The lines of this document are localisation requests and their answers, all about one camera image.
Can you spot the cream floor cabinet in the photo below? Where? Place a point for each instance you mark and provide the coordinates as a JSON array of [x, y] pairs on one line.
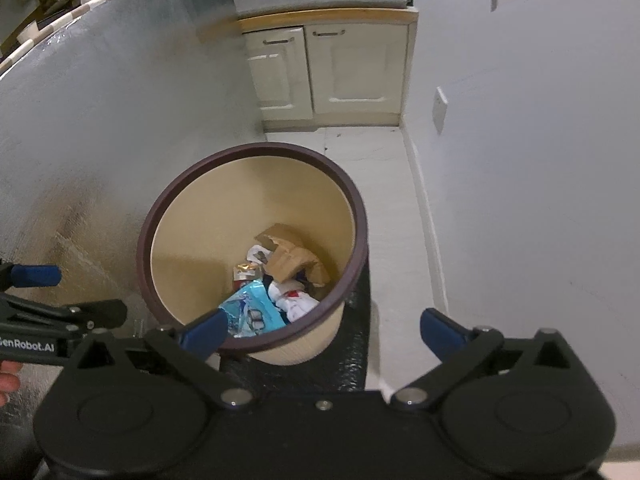
[[350, 65]]

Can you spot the brown white checkered tablecloth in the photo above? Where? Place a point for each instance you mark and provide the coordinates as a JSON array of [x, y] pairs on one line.
[[60, 17]]

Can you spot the white wall socket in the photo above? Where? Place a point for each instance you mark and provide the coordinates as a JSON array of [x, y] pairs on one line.
[[440, 110]]

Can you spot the red cigarette pack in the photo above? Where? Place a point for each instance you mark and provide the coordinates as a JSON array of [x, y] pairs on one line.
[[245, 274]]

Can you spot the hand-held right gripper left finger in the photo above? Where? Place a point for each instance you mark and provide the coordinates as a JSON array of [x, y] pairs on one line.
[[205, 335]]

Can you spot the silver foil counter panel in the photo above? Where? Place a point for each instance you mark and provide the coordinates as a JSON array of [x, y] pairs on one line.
[[125, 110]]

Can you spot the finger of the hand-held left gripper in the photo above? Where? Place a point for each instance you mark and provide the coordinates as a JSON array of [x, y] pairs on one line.
[[75, 315], [35, 276]]

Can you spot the beige trash bin brown rim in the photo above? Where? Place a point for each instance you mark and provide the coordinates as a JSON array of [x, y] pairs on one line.
[[210, 210]]

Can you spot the blue white snack wrapper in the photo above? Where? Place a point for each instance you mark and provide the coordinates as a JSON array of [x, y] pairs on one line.
[[295, 301]]

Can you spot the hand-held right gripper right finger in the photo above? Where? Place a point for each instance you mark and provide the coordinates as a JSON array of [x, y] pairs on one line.
[[440, 334]]

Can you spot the light blue wrapper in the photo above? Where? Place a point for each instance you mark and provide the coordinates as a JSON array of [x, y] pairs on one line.
[[250, 310]]

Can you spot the black floor mat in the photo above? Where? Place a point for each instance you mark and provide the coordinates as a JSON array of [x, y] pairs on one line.
[[350, 360]]

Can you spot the brown cardboard piece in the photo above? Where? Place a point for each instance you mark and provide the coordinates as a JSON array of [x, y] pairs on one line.
[[290, 257]]

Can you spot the person's left hand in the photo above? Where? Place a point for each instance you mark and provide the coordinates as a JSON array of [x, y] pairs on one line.
[[7, 382]]

